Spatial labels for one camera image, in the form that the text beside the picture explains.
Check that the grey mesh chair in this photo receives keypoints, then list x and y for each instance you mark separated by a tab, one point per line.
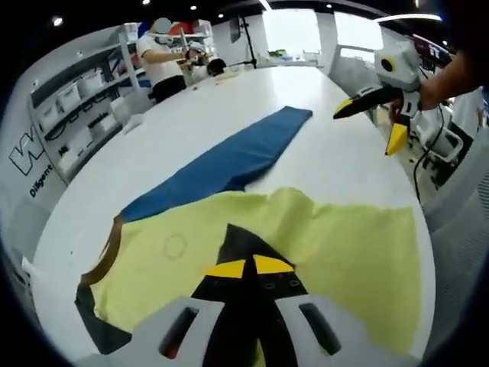
458	248

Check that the black tripod stand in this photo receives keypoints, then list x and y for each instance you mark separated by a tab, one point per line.
250	42

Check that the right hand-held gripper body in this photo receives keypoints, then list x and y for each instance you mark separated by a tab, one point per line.
403	67

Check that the white office chair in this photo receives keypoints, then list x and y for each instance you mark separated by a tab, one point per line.
443	141

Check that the white storage bin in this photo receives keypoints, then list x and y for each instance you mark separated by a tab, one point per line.
68	97
91	83
47	114

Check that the grey metal shelf rack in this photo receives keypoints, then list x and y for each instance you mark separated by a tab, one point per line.
95	114

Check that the yellow blue grey garment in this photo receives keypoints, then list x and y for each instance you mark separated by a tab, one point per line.
344	248

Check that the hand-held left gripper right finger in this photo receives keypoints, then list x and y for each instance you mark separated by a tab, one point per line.
344	336

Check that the person's right hand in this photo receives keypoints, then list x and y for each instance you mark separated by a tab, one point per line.
433	91

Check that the white crumpled cloth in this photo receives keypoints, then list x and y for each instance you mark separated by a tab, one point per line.
133	123

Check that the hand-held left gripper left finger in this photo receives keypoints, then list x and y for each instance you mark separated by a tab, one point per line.
153	332

